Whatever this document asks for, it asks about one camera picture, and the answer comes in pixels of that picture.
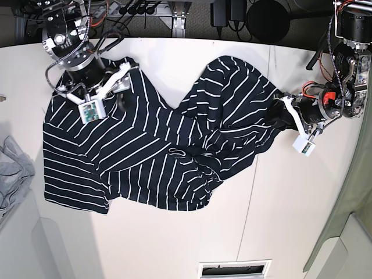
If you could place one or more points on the grey cloth pile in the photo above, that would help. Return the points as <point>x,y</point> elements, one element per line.
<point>17,172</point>

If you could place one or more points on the white power strip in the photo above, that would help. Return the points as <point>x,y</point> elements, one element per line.
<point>116,9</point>

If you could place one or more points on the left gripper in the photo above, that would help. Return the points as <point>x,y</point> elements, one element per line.
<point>317,103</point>

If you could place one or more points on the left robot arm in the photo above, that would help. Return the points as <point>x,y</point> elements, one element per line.
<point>347,39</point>

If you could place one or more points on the aluminium frame post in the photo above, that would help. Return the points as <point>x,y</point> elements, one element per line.
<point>175,17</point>

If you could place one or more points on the navy white striped t-shirt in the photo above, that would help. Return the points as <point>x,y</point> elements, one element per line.
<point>151,153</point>

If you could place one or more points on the black power bricks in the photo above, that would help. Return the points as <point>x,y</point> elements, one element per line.
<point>230,14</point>

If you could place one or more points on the green grey bin edge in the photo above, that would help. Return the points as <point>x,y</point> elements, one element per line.
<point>355,193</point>

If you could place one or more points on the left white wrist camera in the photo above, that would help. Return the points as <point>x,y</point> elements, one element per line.
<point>303,145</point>

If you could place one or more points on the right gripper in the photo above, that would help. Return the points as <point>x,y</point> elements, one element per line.
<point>97,81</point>

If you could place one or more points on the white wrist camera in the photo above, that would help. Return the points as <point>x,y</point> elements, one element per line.
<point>303,145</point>
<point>91,111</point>

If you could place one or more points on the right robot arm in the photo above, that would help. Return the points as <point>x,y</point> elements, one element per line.
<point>66,39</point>

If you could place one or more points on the round black base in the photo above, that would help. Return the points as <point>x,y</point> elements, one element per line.
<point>268,21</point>

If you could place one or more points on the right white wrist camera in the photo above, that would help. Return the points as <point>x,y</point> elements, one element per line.
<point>91,111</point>

